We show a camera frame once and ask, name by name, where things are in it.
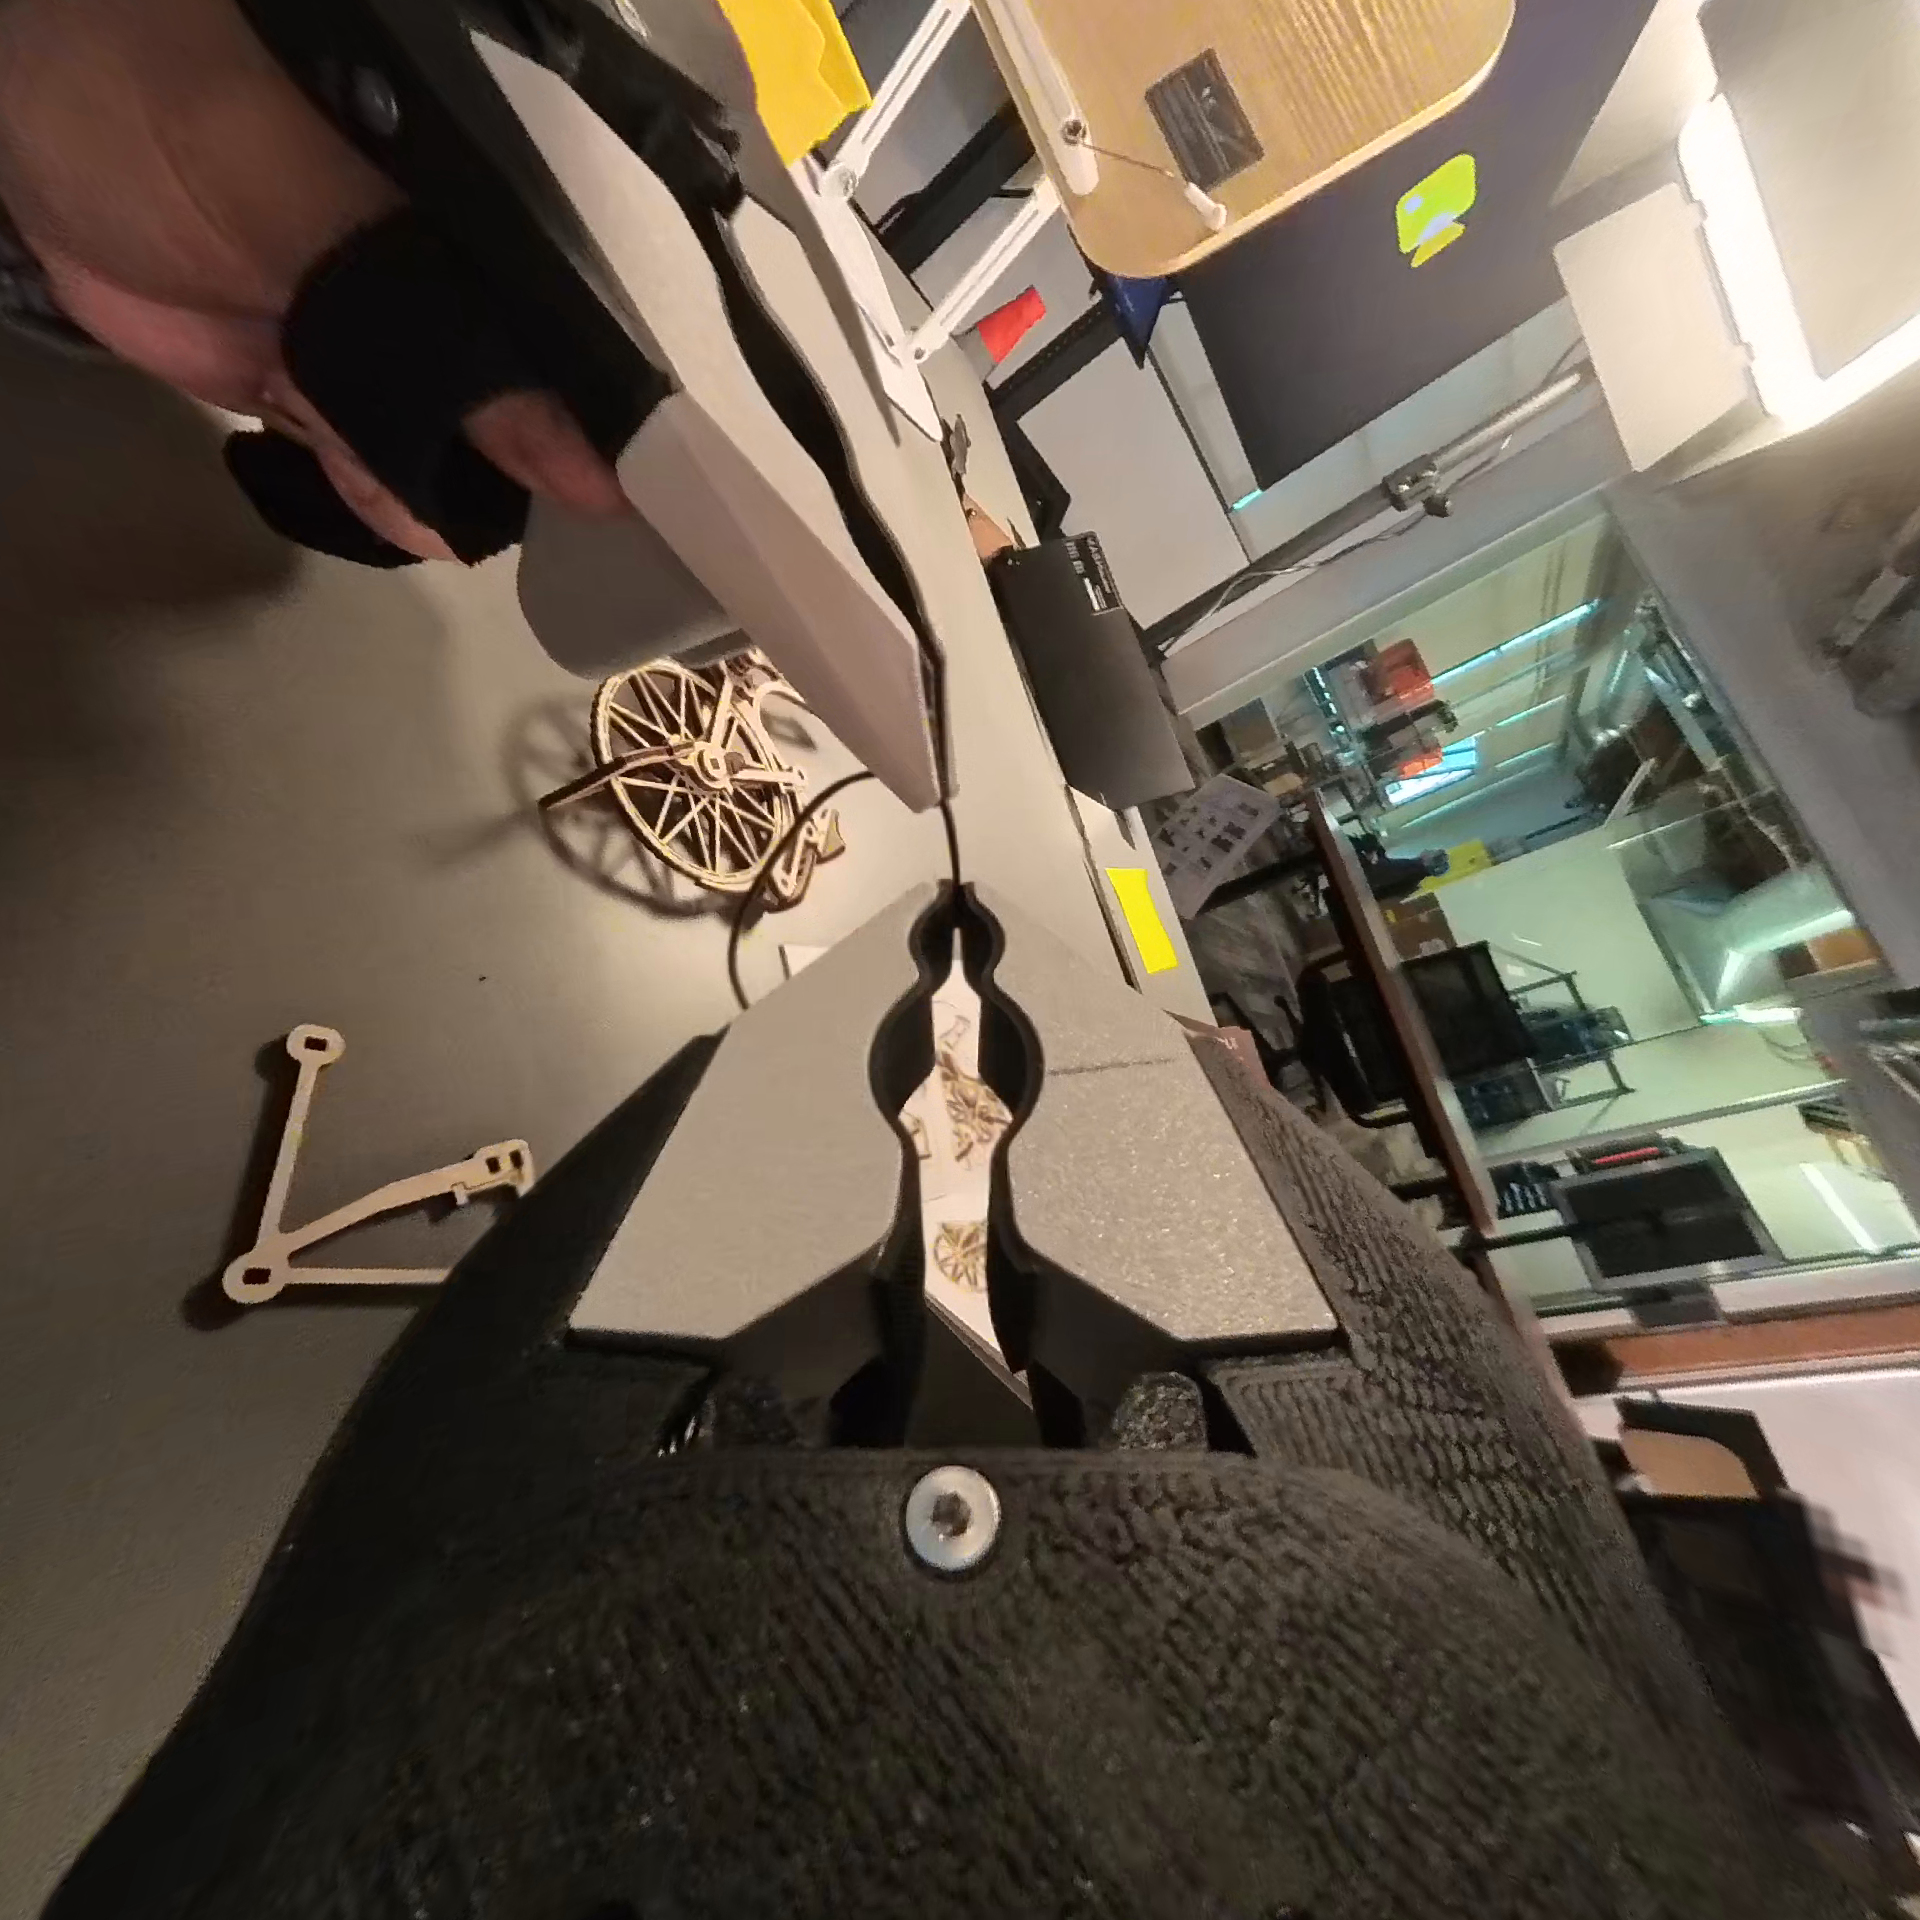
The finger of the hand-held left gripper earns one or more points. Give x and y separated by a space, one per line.
780 571
826 376

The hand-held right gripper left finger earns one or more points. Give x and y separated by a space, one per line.
749 1184

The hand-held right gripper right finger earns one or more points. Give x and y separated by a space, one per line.
1171 1184

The black rubber band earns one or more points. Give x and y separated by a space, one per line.
951 839

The triangular wooden frame part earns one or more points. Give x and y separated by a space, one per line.
283 1156

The wooden bicycle wheel model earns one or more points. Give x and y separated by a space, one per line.
690 765

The person's left hand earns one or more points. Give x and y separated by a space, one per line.
165 212

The red cone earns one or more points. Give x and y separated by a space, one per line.
1013 324

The assembly instruction booklet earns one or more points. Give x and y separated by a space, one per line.
960 1110

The yellow sticky note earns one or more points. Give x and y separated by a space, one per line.
1143 923

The yellow plastic bin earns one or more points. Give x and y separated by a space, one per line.
796 77

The small blue screen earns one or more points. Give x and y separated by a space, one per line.
1141 316

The brown long desk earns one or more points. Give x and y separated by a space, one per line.
1371 931

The black mesh office chair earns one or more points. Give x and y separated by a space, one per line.
1455 1020

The printed leaflet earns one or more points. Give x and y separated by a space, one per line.
1213 839

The large dark display panel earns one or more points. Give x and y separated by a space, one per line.
1320 331

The wooden board on white stand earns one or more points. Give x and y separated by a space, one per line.
1276 107

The metal storage shelf rack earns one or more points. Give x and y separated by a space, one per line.
1394 691

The black light stand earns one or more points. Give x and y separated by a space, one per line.
1418 487

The white studio light panel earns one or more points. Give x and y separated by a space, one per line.
1770 271

